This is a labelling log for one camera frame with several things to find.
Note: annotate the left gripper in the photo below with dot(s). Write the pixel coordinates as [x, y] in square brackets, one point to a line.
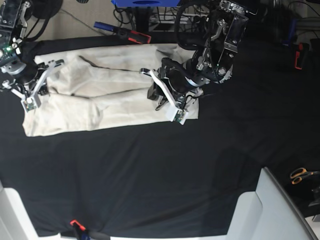
[176, 85]

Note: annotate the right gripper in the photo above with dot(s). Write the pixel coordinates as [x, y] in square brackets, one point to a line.
[29, 81]

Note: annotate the cream white T-shirt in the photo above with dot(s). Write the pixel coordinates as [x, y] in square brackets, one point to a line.
[100, 88]

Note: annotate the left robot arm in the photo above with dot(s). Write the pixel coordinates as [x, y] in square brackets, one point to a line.
[220, 32]

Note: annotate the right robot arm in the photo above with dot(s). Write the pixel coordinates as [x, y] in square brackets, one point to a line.
[14, 16]

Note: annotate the black orange clamp top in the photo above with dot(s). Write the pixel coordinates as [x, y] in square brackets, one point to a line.
[124, 33]

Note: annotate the black orange clamp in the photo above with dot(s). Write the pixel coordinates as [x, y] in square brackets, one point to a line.
[124, 33]
[301, 53]
[82, 233]

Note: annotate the white power strip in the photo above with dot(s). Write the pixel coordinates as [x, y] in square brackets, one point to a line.
[170, 18]

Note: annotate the black round stand base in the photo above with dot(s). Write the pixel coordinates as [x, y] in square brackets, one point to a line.
[46, 8]

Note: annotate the black table cloth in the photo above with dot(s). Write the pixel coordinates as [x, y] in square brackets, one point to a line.
[166, 180]

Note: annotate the blue box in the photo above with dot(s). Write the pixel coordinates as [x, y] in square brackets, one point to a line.
[145, 3]

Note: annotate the grey white chair left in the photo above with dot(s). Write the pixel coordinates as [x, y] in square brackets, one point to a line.
[15, 223]

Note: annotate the black orange clamp bottom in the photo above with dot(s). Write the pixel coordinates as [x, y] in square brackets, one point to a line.
[82, 233]

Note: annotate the black orange clamp right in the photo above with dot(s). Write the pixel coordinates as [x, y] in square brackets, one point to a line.
[301, 53]

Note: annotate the black camera pole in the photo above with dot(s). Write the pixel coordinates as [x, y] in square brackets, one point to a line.
[142, 15]

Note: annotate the orange handled scissors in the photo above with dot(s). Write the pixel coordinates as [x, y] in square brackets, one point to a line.
[300, 174]

